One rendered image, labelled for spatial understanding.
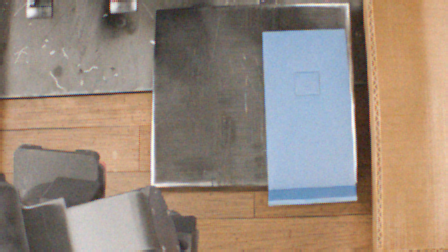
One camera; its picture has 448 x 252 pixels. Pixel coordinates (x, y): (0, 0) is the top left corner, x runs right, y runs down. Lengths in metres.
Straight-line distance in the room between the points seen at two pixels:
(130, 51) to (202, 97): 0.09
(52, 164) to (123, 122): 0.23
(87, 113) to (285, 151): 0.18
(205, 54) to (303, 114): 0.10
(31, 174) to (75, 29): 0.28
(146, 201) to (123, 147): 0.33
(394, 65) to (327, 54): 0.06
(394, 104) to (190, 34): 0.18
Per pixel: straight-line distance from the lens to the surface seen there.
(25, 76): 1.04
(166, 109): 0.98
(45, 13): 0.97
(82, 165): 0.78
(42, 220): 0.68
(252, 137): 0.97
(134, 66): 1.02
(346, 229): 0.97
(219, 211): 0.98
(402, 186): 0.97
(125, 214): 0.66
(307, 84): 0.97
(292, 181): 0.95
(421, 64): 1.00
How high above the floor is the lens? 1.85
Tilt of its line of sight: 75 degrees down
